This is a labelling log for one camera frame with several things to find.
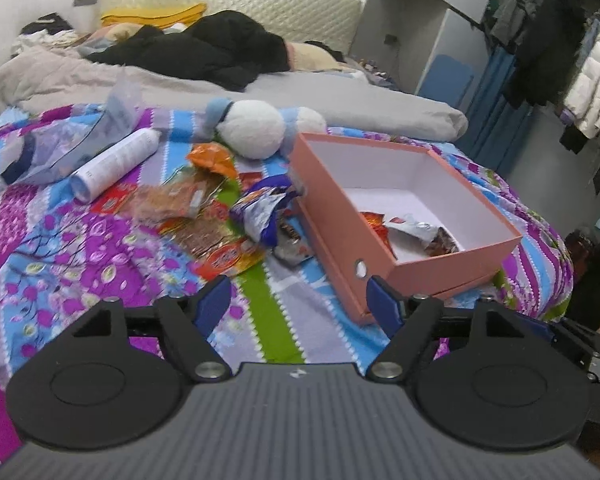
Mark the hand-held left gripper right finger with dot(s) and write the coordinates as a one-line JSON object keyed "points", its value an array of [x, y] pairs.
{"points": [[382, 301]]}

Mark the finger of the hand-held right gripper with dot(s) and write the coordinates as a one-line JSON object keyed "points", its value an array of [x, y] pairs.
{"points": [[596, 339], [545, 329]]}

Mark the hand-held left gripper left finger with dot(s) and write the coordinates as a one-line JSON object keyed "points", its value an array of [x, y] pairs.
{"points": [[215, 301]]}

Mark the pink cardboard box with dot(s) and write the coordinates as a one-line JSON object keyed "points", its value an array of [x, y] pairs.
{"points": [[340, 220]]}

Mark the clear bag of yellow snacks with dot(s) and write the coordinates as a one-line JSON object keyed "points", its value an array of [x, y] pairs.
{"points": [[165, 200]]}

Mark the clear packet of brown snacks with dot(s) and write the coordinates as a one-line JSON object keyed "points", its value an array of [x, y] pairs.
{"points": [[200, 232]]}

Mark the red crinkled snack packet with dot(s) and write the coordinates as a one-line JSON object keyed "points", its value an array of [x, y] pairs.
{"points": [[376, 226]]}

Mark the silver snack packet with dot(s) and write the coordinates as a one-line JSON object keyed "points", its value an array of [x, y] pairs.
{"points": [[420, 235]]}

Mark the small dark snack packet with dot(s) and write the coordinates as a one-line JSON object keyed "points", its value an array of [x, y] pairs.
{"points": [[292, 246]]}

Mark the purple snack packet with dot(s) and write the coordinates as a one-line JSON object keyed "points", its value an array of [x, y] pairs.
{"points": [[260, 210]]}

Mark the floral purple bed blanket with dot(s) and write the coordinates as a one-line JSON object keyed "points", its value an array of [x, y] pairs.
{"points": [[105, 260]]}

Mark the small red snack packet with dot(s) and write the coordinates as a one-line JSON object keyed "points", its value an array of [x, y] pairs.
{"points": [[250, 180]]}

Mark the red yellow snack packet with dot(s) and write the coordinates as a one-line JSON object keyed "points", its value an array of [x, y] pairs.
{"points": [[111, 202]]}

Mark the white cylindrical tube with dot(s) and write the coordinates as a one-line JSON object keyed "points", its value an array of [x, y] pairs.
{"points": [[112, 162]]}

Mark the white plush toy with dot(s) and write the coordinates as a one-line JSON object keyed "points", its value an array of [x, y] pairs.
{"points": [[252, 127]]}

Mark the grey quilt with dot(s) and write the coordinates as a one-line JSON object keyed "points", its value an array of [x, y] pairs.
{"points": [[330, 95]]}

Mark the blue curtain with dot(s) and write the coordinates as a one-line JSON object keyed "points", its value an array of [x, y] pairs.
{"points": [[497, 115]]}

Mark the clear plastic bag blue print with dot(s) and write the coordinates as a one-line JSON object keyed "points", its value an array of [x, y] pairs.
{"points": [[55, 150]]}

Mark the black clothing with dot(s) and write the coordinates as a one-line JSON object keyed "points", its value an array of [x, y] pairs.
{"points": [[220, 47]]}

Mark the hanging white jacket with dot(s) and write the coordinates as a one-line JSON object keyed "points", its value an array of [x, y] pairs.
{"points": [[595, 80]]}

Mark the beige pillow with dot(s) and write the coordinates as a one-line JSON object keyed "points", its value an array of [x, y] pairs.
{"points": [[310, 55]]}

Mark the hanging black jacket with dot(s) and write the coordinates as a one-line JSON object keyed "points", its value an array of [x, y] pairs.
{"points": [[545, 45]]}

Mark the grey white cabinet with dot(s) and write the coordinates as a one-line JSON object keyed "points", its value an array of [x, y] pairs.
{"points": [[405, 15]]}

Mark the yellow blanket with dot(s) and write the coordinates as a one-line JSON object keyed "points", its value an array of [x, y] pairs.
{"points": [[150, 14]]}

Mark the pile of clothes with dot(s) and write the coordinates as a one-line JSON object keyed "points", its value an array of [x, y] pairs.
{"points": [[45, 35]]}

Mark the hanging grey striped garment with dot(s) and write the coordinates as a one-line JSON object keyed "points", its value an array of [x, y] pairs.
{"points": [[517, 7]]}

